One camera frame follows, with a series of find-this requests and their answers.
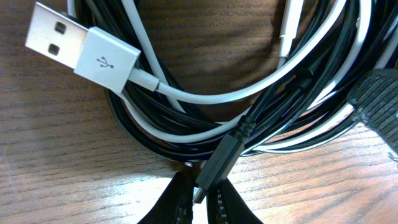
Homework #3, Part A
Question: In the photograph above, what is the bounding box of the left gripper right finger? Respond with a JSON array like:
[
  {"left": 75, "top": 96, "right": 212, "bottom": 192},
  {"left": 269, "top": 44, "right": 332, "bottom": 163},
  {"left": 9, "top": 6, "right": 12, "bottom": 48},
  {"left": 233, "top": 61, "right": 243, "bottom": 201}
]
[{"left": 206, "top": 179, "right": 262, "bottom": 224}]

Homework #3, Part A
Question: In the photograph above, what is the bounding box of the black USB cable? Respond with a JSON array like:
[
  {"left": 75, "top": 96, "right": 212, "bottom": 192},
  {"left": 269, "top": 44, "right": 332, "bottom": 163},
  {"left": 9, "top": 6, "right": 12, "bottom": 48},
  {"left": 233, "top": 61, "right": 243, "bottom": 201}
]
[{"left": 73, "top": 0, "right": 398, "bottom": 205}]

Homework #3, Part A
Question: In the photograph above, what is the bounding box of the white USB cable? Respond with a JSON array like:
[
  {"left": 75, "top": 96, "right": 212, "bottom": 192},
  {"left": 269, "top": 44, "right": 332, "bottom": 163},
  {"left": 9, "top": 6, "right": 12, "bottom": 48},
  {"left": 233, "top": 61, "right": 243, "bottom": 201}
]
[{"left": 24, "top": 0, "right": 398, "bottom": 155}]

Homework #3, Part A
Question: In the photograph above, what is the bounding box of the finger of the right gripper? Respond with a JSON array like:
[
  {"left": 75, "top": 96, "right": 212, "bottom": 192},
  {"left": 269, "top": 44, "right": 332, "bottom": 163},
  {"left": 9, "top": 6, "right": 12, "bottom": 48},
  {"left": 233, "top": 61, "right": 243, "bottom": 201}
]
[{"left": 346, "top": 68, "right": 397, "bottom": 161}]

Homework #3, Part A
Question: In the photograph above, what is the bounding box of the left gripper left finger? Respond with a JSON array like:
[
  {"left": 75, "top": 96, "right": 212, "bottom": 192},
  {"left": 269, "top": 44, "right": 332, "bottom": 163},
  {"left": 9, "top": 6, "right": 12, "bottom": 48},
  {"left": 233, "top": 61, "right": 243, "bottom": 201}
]
[{"left": 138, "top": 172, "right": 195, "bottom": 224}]

